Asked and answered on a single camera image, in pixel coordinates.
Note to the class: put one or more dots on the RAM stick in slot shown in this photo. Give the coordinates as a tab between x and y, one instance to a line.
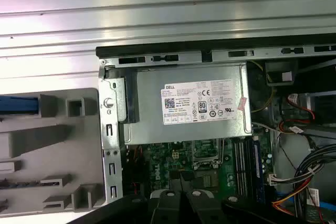
257	166

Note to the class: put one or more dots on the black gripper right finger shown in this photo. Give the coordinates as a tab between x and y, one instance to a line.
202	208

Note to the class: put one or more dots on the black PC case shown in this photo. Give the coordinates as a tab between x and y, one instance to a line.
157	49

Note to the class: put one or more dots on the black RAM slot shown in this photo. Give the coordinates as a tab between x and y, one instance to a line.
244	166
236	166

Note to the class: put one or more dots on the RAM stick on rack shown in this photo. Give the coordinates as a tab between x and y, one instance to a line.
15	183

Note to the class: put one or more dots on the grey drive cage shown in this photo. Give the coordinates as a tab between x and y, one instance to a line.
323	108

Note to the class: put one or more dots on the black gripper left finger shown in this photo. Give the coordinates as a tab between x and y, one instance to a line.
168	208

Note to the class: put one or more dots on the CPU socket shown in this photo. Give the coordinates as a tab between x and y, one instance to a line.
207	153

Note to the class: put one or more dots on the hard disk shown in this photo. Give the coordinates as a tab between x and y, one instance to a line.
15	104

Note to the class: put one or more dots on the green motherboard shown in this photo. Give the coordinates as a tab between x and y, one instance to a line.
162	153

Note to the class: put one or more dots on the grey power supply unit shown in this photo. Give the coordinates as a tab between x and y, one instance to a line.
147	103

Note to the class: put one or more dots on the grey parts rack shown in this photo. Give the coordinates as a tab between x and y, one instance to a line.
52	150

